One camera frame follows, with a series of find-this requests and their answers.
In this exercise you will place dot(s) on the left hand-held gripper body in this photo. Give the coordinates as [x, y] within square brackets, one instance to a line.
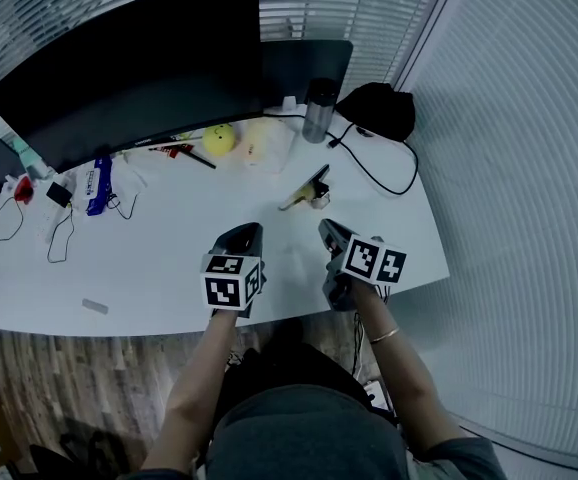
[224, 293]

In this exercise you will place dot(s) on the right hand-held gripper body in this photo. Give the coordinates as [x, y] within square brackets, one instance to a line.
[364, 260]

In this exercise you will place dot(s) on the person's right forearm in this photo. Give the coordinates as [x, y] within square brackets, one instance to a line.
[409, 383]

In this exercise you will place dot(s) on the person's left forearm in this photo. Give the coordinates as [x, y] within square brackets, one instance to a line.
[194, 393]

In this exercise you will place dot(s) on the small red object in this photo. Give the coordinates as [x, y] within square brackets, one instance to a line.
[24, 189]

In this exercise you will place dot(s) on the white table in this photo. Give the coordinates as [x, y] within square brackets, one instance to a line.
[169, 268]

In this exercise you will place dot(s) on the phone on stand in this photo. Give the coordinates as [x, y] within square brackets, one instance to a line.
[309, 185]

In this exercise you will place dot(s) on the small white block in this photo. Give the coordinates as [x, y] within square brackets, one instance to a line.
[95, 306]

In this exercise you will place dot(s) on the black pen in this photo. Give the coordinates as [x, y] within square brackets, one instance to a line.
[196, 158]

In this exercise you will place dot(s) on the black cloth bag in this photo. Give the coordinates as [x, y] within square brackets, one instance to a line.
[381, 110]

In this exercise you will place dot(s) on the red packet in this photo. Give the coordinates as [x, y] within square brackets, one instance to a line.
[175, 149]

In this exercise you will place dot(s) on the yellow smiley ball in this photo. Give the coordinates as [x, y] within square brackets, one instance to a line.
[218, 139]

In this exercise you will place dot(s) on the dark tumbler bottle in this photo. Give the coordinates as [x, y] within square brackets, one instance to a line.
[319, 113]

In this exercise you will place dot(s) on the blue and white packet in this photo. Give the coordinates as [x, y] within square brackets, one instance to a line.
[98, 185]

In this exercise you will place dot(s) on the person's grey clothing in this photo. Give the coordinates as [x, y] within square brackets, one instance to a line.
[309, 438]

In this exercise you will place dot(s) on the small white cup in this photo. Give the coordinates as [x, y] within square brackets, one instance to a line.
[289, 103]

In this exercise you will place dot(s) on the white window blinds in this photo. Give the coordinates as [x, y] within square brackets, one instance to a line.
[344, 3]
[529, 193]

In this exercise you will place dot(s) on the black power adapter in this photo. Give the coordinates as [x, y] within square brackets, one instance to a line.
[59, 193]

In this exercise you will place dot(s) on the dark grey flat panel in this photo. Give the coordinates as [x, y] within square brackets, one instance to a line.
[299, 68]

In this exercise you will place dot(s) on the black computer monitor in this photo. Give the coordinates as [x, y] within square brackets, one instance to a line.
[134, 68]

